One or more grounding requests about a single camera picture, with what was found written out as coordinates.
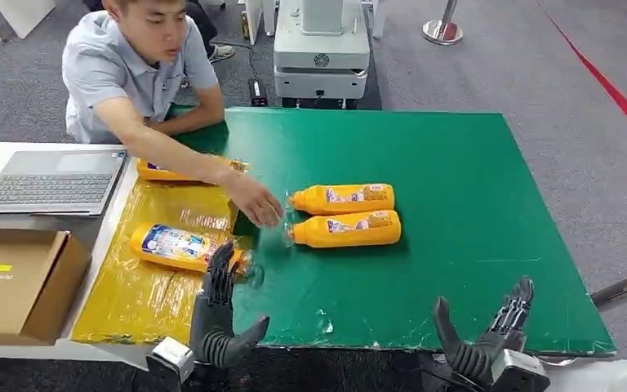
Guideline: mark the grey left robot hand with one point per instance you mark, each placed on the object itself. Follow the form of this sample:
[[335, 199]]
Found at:
[[213, 324]]

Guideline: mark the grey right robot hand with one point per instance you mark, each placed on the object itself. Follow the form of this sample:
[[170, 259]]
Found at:
[[476, 357]]

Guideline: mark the person's right hand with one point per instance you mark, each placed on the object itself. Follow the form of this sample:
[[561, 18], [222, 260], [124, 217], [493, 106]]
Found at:
[[254, 203]]

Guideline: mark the orange drink bottle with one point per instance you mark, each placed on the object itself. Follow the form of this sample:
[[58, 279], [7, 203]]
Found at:
[[313, 199], [156, 173], [173, 246], [313, 232]]

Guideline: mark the yellow plastic sheet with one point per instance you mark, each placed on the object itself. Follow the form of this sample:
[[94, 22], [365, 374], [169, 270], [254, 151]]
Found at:
[[129, 303]]

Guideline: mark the black power adapter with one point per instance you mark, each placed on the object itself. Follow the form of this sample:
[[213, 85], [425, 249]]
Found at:
[[258, 93]]

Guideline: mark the person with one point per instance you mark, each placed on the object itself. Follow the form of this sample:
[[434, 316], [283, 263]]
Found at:
[[202, 27], [113, 70], [605, 376]]

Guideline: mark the green mat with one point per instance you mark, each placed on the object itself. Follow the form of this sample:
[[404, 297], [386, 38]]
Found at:
[[454, 189]]

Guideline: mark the white machine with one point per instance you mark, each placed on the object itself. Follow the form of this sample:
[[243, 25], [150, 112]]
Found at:
[[321, 46]]

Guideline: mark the white panel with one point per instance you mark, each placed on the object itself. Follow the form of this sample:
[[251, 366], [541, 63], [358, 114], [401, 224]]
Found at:
[[254, 19]]

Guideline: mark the brown cardboard box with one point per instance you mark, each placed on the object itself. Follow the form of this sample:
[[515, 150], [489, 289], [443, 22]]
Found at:
[[10, 287]]

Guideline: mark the grey laptop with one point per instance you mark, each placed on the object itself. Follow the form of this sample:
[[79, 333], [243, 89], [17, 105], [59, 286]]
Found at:
[[48, 184]]

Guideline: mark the chrome stanchion base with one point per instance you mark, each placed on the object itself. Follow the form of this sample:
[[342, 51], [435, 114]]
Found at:
[[442, 30]]

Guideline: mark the red floor tape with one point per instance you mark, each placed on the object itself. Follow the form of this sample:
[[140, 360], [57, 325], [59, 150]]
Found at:
[[616, 100]]

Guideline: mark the white board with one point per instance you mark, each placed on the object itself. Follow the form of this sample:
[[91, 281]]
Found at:
[[24, 16]]

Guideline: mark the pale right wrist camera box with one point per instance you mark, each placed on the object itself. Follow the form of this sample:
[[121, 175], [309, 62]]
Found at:
[[519, 370]]

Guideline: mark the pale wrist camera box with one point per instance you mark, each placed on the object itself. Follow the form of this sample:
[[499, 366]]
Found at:
[[173, 354], [519, 370]]

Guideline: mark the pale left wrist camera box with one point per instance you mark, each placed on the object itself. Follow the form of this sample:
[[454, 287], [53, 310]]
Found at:
[[173, 354]]

